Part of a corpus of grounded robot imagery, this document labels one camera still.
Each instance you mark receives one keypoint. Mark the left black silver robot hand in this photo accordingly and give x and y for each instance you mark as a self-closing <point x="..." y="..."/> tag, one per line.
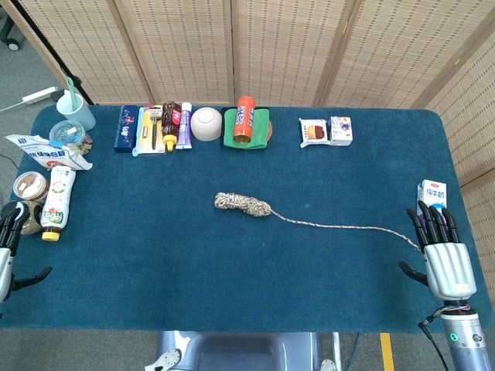
<point x="7" y="232"/>

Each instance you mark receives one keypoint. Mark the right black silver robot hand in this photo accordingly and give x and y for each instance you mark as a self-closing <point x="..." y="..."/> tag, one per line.
<point x="448" y="266"/>

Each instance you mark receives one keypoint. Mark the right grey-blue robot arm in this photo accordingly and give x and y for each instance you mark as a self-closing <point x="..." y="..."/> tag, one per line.
<point x="468" y="340"/>

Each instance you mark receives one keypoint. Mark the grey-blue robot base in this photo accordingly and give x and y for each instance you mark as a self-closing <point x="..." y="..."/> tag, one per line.
<point x="239" y="351"/>

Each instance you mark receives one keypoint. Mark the orange bottle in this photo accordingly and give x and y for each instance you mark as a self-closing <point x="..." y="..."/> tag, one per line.
<point x="245" y="120"/>

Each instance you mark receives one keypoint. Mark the glass jar with grains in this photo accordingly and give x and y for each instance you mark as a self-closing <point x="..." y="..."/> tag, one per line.
<point x="31" y="226"/>

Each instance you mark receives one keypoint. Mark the brown lidded jar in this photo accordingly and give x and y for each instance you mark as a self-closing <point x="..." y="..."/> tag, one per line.
<point x="31" y="185"/>

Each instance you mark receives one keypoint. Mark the white bottle yellow cap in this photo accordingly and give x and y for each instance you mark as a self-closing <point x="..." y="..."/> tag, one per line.
<point x="58" y="201"/>

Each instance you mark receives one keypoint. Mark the blue white milk carton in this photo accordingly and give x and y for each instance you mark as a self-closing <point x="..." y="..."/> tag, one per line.
<point x="431" y="193"/>

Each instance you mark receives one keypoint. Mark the white sugar bag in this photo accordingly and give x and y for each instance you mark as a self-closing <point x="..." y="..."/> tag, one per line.
<point x="42" y="152"/>

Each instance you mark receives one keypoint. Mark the clear jar with clips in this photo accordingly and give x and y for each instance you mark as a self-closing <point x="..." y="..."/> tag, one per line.
<point x="65" y="133"/>

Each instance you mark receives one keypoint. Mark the light blue plastic cup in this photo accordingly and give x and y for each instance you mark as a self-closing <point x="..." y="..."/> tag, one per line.
<point x="79" y="114"/>

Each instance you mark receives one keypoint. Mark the white power strip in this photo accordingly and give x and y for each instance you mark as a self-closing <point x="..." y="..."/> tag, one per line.
<point x="38" y="95"/>

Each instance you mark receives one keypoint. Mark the dark blue rectangular box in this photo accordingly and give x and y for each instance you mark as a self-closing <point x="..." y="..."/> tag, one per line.
<point x="125" y="131"/>

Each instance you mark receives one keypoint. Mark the green plastic spoon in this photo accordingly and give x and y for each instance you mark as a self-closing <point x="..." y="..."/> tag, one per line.
<point x="70" y="89"/>

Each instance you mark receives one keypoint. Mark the light blue toothbrush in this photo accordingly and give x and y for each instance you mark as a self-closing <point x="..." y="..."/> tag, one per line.
<point x="136" y="143"/>

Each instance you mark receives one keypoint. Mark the yellow razor blister pack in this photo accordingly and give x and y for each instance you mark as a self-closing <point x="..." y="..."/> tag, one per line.
<point x="147" y="135"/>

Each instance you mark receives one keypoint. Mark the small white purple carton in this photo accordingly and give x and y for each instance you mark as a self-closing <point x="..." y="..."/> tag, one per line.
<point x="342" y="131"/>

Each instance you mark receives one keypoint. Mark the black stand pole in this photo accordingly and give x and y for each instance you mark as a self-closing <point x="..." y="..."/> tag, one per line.
<point x="61" y="58"/>

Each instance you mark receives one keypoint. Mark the black office chair base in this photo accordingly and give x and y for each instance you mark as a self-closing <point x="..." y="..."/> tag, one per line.
<point x="11" y="45"/>

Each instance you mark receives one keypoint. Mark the blue carpet table mat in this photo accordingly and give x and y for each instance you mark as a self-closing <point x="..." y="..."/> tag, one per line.
<point x="193" y="270"/>

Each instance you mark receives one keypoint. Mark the white snack packet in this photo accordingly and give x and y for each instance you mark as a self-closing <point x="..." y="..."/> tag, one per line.
<point x="315" y="131"/>

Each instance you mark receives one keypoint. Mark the honey bottle yellow cap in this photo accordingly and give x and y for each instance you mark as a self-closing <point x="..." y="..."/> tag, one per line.
<point x="171" y="123"/>

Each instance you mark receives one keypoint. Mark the purple toothpaste tube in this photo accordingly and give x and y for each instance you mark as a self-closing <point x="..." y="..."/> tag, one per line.
<point x="184" y="131"/>

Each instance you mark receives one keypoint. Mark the round wooden coaster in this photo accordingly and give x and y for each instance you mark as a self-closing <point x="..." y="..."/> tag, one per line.
<point x="270" y="129"/>

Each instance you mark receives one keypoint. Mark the white upturned bowl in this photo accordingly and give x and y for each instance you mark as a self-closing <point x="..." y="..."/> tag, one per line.
<point x="206" y="123"/>

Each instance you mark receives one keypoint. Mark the green folded cloth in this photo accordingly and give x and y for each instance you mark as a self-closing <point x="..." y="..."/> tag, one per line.
<point x="259" y="131"/>

